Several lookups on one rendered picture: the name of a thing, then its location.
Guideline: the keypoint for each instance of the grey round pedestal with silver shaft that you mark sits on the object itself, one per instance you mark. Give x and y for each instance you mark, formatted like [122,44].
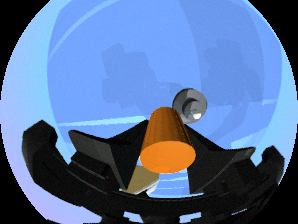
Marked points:
[191,104]

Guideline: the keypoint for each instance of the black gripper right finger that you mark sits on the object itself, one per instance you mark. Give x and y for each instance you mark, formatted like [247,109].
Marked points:
[211,160]

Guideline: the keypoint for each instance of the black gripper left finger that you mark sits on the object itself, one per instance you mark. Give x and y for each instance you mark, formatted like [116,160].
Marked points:
[121,152]

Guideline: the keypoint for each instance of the orange knob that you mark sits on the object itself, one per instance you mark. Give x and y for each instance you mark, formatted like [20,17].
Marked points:
[167,147]

